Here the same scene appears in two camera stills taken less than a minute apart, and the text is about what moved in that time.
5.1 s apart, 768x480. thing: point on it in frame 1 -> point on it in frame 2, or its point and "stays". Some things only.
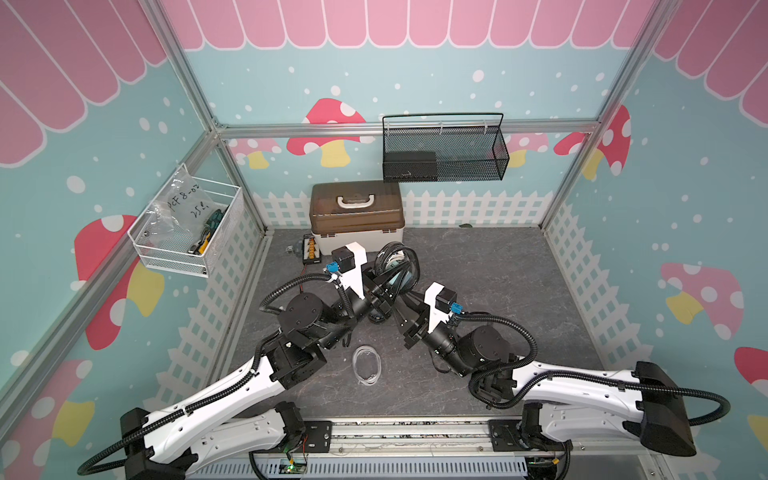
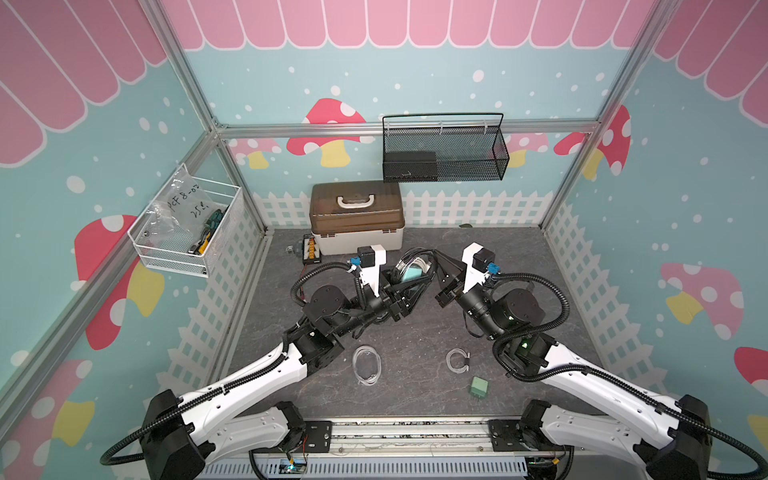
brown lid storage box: [357, 211] stays
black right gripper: [418, 332] -> [451, 274]
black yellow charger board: [310, 250] stays
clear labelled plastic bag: [185, 208] stays
